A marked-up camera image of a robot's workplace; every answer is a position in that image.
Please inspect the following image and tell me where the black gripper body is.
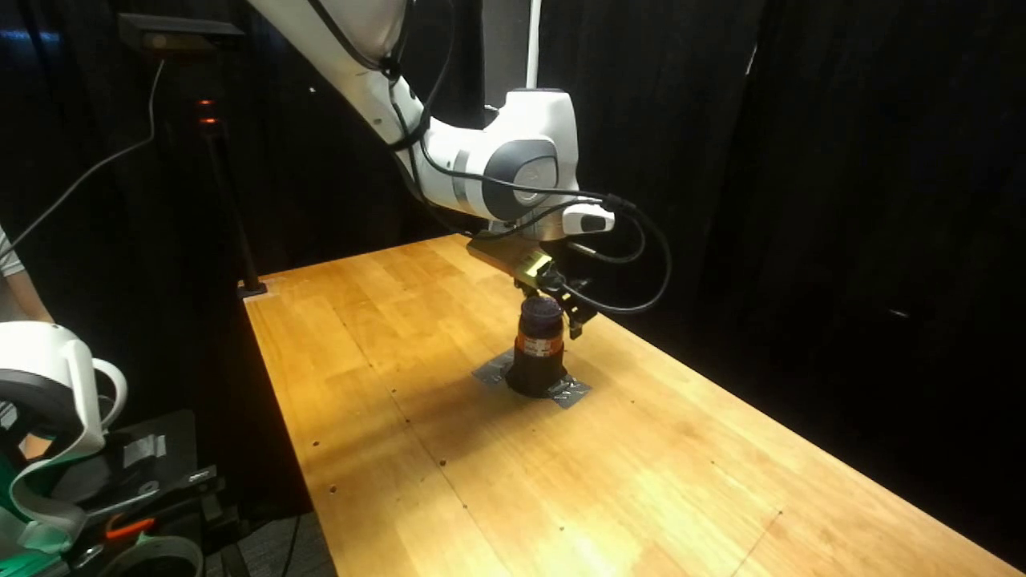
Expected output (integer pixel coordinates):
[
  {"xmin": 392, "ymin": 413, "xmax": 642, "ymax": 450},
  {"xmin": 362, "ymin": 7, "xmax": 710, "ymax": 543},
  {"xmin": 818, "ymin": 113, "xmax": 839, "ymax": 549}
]
[{"xmin": 465, "ymin": 223, "xmax": 574, "ymax": 298}]

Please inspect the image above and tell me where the white rounded robot base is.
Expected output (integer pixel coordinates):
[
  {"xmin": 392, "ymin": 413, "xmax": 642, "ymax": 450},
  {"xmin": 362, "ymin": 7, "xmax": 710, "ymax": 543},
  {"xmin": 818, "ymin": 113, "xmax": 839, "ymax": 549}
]
[{"xmin": 0, "ymin": 318, "xmax": 131, "ymax": 506}]

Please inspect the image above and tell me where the dark bottle with white cap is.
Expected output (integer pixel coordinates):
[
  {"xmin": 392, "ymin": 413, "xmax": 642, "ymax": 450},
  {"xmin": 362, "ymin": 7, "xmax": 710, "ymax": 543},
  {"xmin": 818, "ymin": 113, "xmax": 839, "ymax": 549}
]
[{"xmin": 503, "ymin": 295, "xmax": 572, "ymax": 401}]

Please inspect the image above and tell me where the white vertical pole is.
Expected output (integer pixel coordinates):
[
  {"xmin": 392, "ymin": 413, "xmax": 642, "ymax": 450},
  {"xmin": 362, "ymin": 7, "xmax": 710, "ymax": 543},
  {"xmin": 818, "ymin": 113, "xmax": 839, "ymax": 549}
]
[{"xmin": 521, "ymin": 0, "xmax": 545, "ymax": 94}]

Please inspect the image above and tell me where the black equipment case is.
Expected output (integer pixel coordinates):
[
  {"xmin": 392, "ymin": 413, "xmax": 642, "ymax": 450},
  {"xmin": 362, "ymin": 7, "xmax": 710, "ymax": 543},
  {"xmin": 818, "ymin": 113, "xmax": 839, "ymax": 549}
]
[{"xmin": 61, "ymin": 410, "xmax": 231, "ymax": 524}]

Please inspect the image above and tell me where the grey tape roll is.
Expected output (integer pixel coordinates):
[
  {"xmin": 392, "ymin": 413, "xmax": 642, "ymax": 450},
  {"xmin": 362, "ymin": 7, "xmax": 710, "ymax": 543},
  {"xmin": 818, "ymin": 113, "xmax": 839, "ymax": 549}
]
[{"xmin": 90, "ymin": 528, "xmax": 205, "ymax": 577}]

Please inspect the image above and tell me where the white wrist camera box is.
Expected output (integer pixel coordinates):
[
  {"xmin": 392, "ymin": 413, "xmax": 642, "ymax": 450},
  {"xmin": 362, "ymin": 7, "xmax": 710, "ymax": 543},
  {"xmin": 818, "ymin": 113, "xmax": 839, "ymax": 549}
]
[{"xmin": 556, "ymin": 202, "xmax": 619, "ymax": 239}]

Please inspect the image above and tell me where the black camera stand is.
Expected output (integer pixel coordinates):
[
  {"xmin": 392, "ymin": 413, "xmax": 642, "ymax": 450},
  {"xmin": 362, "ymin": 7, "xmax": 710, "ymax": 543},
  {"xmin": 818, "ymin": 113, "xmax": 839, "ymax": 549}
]
[{"xmin": 115, "ymin": 11, "xmax": 271, "ymax": 300}]

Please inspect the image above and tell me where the thin white cable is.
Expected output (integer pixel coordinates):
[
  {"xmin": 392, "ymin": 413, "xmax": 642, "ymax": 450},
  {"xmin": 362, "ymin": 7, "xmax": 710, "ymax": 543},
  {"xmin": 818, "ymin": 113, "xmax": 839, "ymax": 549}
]
[{"xmin": 0, "ymin": 56, "xmax": 169, "ymax": 261}]

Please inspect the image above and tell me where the black clamp with orange handle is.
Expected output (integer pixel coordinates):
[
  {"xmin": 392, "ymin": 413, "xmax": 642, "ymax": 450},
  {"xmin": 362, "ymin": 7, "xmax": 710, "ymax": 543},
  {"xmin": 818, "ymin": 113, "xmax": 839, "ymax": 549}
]
[{"xmin": 73, "ymin": 501, "xmax": 223, "ymax": 552}]

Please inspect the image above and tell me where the pale green flat cable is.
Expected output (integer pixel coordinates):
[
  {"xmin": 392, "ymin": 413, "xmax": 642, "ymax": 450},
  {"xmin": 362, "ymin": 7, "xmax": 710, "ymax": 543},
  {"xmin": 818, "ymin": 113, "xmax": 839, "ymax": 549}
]
[{"xmin": 4, "ymin": 419, "xmax": 108, "ymax": 538}]

